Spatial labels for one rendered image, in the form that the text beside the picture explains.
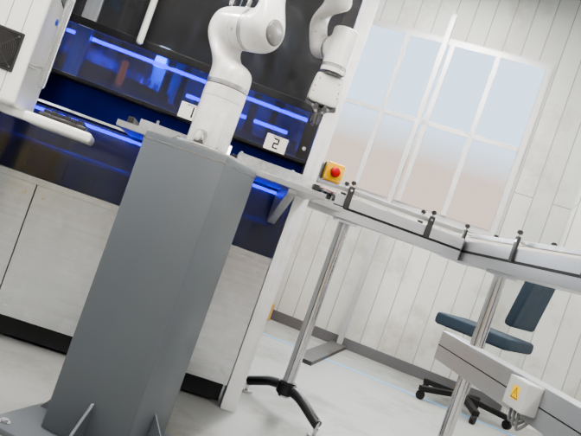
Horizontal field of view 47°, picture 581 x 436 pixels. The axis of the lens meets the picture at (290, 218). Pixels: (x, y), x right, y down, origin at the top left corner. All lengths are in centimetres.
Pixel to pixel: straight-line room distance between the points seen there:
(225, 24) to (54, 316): 128
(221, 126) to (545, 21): 401
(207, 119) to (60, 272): 101
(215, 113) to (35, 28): 59
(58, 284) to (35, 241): 18
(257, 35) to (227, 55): 12
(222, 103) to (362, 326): 358
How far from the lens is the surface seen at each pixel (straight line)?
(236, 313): 260
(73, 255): 261
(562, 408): 205
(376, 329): 524
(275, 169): 220
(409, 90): 540
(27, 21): 214
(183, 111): 258
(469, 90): 538
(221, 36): 196
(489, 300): 265
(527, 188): 525
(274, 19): 190
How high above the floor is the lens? 74
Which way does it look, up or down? 1 degrees up
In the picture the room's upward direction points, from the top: 20 degrees clockwise
